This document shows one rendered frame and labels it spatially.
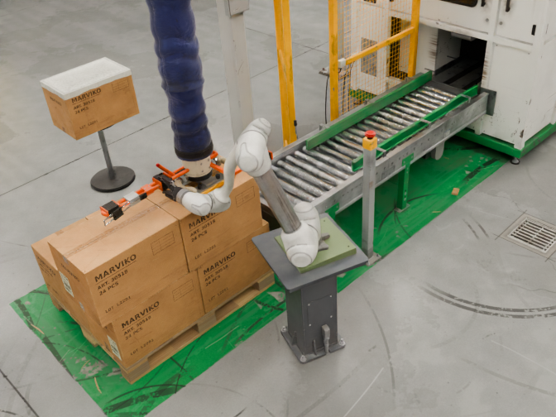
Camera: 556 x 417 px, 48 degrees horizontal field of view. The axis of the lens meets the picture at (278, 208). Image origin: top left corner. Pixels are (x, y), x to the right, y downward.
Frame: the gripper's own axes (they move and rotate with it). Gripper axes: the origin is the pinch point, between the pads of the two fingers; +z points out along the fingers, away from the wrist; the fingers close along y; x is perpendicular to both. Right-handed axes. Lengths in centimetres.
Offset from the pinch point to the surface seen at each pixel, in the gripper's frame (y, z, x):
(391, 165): 58, -40, 170
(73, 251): 14, 1, -60
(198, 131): -25.8, -10.1, 25.0
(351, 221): 108, -19, 150
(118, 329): 62, -19, -57
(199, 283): 67, -20, 1
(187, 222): 18.6, -21.1, -0.3
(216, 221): 29.0, -21.5, 19.5
